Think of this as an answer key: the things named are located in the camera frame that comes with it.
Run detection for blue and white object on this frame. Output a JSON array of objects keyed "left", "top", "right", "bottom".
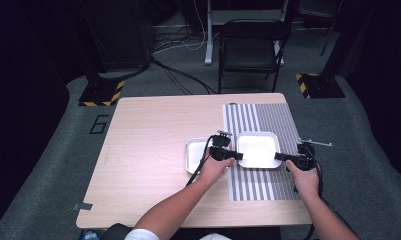
[{"left": 78, "top": 228, "right": 101, "bottom": 240}]

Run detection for black cabinet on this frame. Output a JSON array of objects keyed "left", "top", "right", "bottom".
[{"left": 96, "top": 0, "right": 157, "bottom": 72}]

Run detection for black stand with striped base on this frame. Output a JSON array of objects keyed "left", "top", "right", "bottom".
[
  {"left": 294, "top": 0, "right": 347, "bottom": 100},
  {"left": 75, "top": 0, "right": 126, "bottom": 108}
]

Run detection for person's right hand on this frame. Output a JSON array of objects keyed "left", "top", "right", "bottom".
[{"left": 285, "top": 159, "right": 321, "bottom": 201}]

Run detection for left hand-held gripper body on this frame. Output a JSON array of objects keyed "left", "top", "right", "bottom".
[{"left": 208, "top": 130, "right": 236, "bottom": 162}]

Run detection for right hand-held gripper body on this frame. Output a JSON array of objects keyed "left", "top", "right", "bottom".
[{"left": 290, "top": 138, "right": 333, "bottom": 172}]

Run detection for grey striped placemat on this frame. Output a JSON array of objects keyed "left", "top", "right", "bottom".
[{"left": 222, "top": 103, "right": 301, "bottom": 202}]

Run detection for black tape floor marking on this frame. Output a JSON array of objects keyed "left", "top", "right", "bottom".
[{"left": 88, "top": 113, "right": 110, "bottom": 136}]

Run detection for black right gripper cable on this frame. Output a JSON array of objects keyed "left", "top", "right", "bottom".
[{"left": 301, "top": 159, "right": 362, "bottom": 240}]

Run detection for white desk frame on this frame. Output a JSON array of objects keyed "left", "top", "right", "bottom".
[{"left": 203, "top": 0, "right": 291, "bottom": 66}]

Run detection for black floor cables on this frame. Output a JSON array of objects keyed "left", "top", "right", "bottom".
[{"left": 150, "top": 55, "right": 220, "bottom": 96}]

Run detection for white floor cables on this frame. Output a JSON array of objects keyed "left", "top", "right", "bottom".
[{"left": 151, "top": 0, "right": 220, "bottom": 56}]

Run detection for person's white sleeve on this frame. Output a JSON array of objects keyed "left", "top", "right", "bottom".
[{"left": 123, "top": 228, "right": 161, "bottom": 240}]

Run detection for grey tape strip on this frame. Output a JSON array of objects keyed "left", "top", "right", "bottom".
[{"left": 72, "top": 202, "right": 94, "bottom": 212}]

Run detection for white square plate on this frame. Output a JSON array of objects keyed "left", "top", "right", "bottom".
[
  {"left": 185, "top": 137, "right": 230, "bottom": 175},
  {"left": 237, "top": 131, "right": 282, "bottom": 170}
]

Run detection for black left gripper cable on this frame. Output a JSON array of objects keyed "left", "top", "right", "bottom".
[{"left": 186, "top": 135, "right": 216, "bottom": 187}]

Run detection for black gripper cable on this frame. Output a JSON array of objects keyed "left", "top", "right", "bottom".
[
  {"left": 301, "top": 159, "right": 362, "bottom": 240},
  {"left": 186, "top": 135, "right": 216, "bottom": 187}
]

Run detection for black folding chair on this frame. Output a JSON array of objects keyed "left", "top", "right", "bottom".
[{"left": 217, "top": 18, "right": 288, "bottom": 95}]

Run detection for person's left hand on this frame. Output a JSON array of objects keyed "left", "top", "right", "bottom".
[{"left": 198, "top": 153, "right": 237, "bottom": 187}]

